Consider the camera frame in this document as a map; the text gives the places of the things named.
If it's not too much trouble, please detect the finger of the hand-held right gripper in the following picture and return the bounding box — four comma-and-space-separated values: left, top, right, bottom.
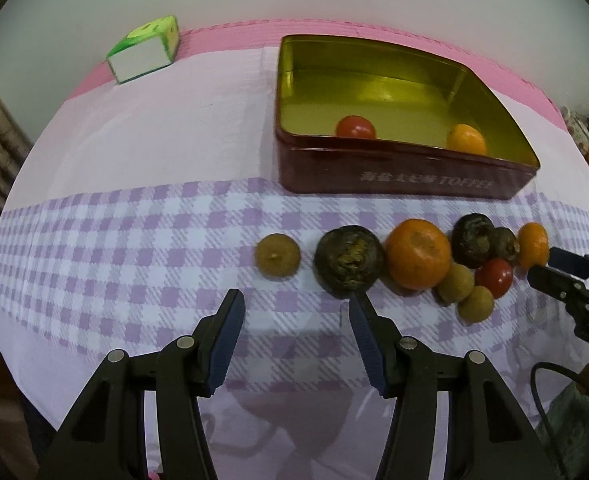
527, 265, 589, 304
549, 247, 589, 286

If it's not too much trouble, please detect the floral patterned cloth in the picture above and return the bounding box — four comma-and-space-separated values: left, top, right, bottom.
559, 107, 589, 156

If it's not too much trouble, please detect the small dark passion fruit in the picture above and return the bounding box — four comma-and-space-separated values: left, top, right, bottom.
489, 227, 521, 266

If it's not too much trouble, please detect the medium dark passion fruit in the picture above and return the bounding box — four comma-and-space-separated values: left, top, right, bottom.
451, 213, 497, 268

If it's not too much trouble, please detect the small orange mandarin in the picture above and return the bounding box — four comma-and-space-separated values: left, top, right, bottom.
447, 124, 488, 156
517, 222, 550, 270

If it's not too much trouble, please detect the red cherry tomato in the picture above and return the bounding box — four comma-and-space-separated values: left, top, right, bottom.
335, 115, 377, 140
475, 258, 515, 300

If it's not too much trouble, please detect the pink foam mat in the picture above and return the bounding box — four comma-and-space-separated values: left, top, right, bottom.
72, 17, 567, 128

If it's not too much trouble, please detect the large orange mandarin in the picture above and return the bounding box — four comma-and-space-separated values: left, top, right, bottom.
385, 218, 453, 291

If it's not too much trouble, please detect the large dark passion fruit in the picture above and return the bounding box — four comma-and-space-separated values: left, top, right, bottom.
315, 225, 387, 298

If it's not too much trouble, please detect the dark red metal tin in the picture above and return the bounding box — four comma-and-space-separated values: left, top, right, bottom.
274, 35, 541, 202

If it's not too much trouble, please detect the brown longan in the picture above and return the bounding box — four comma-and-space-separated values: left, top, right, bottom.
254, 233, 301, 278
457, 285, 495, 324
437, 263, 475, 305

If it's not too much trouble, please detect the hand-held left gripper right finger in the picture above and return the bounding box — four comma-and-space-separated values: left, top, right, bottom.
349, 292, 557, 480

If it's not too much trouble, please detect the black cable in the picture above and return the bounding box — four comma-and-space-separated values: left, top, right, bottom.
530, 362, 582, 480

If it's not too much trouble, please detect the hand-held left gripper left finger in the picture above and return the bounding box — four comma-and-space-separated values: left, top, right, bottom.
37, 288, 246, 480

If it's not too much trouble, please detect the green tissue box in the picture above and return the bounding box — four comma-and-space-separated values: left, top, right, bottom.
107, 15, 180, 85

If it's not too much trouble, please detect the purple checked tablecloth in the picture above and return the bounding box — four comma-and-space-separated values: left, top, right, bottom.
0, 42, 589, 433

